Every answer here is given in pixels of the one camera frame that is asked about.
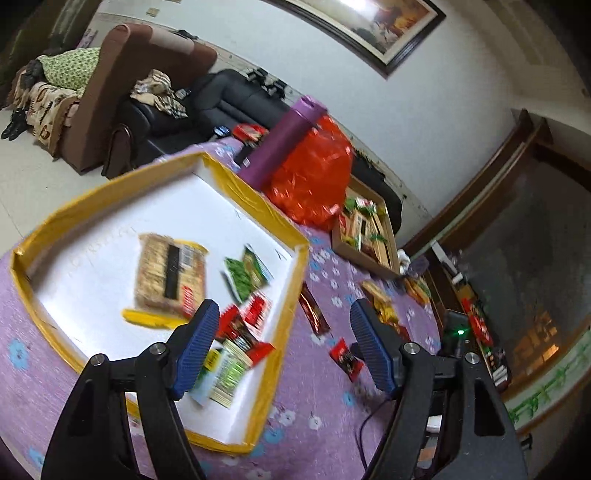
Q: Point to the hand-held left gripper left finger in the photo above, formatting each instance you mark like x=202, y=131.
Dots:
x=196, y=350

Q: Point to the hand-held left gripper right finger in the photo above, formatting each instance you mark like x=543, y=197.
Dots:
x=374, y=350

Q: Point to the white green candy packet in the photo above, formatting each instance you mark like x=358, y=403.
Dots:
x=233, y=376

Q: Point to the red black candy packet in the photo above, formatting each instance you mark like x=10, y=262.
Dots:
x=242, y=339

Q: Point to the small red candy packet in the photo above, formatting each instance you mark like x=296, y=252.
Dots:
x=256, y=311

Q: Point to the clear long cracker packet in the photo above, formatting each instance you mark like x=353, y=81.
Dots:
x=166, y=277

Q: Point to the green pea packet white ends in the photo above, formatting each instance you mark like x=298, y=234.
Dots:
x=247, y=272

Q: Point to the white tray with yellow edge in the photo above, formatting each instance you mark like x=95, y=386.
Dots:
x=115, y=212

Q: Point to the dark red candy packet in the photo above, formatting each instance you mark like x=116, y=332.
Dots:
x=346, y=357

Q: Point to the yellow snack packet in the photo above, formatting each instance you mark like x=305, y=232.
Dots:
x=388, y=314

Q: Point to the pile of orange snack packets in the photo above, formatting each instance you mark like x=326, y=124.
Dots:
x=418, y=288

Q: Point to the long red wafer packet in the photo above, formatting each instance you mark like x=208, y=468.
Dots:
x=314, y=311

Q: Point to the purple floral tablecloth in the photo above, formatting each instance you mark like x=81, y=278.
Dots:
x=323, y=415

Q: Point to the white crumpled tissue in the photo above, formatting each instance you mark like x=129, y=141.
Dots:
x=404, y=261

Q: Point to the cardboard box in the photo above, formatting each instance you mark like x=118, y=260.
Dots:
x=341, y=244

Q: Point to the pile of boxed snack packets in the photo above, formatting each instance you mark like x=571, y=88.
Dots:
x=364, y=226

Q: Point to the wooden cabinet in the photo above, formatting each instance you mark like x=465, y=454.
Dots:
x=531, y=221

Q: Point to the red plastic bag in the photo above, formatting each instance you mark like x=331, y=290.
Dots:
x=314, y=175

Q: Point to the purple rolled mat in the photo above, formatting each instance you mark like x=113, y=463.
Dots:
x=281, y=143

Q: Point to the red flat box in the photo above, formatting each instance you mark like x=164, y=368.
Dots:
x=249, y=131

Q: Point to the black sofa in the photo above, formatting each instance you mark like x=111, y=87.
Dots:
x=221, y=101

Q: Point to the beige checked cloth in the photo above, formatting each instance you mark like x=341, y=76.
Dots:
x=159, y=92

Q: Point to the brown armchair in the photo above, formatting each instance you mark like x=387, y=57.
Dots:
x=111, y=87

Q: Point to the beige patterned blanket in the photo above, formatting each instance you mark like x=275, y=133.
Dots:
x=41, y=110

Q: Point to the black shoes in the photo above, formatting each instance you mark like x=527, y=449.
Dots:
x=14, y=124

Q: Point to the green floral blanket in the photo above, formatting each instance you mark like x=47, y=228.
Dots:
x=69, y=67

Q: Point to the framed painting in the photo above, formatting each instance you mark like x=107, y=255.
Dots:
x=369, y=23

